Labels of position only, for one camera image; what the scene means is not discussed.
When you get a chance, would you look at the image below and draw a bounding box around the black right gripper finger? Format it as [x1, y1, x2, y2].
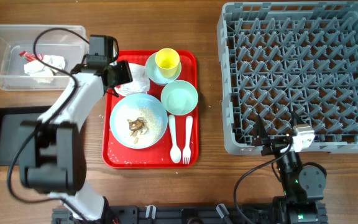
[254, 115, 268, 138]
[290, 111, 303, 128]

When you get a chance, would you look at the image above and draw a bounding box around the white napkin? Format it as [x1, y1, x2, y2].
[24, 55, 66, 83]
[114, 63, 150, 96]

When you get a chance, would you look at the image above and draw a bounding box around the large light blue plate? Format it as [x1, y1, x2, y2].
[109, 93, 168, 149]

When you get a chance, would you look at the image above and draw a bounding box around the food scraps and rice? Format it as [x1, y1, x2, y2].
[122, 107, 163, 149]

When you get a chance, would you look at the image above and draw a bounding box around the red snack wrapper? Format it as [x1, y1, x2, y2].
[19, 51, 45, 62]

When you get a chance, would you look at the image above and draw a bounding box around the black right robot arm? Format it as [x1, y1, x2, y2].
[252, 112, 328, 223]

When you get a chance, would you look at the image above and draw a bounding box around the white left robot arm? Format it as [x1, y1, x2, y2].
[14, 55, 132, 223]

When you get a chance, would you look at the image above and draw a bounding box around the grey dishwasher rack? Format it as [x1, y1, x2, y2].
[217, 1, 358, 155]

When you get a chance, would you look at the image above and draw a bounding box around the black waste tray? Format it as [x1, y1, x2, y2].
[0, 106, 50, 166]

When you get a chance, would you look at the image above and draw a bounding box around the small light blue saucer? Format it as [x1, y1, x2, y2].
[145, 53, 181, 86]

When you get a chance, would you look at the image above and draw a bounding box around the yellow plastic cup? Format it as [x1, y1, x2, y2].
[155, 48, 180, 78]

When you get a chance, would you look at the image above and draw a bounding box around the light green bowl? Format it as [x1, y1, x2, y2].
[160, 80, 198, 116]

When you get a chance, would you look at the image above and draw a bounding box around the white plastic fork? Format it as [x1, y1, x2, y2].
[182, 116, 193, 165]

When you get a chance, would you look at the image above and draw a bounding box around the red plastic tray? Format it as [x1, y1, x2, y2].
[102, 50, 199, 169]

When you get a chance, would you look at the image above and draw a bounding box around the white plastic spoon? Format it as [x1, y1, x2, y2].
[168, 114, 181, 164]

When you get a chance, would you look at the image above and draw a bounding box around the clear plastic bin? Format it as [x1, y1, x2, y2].
[0, 24, 89, 91]

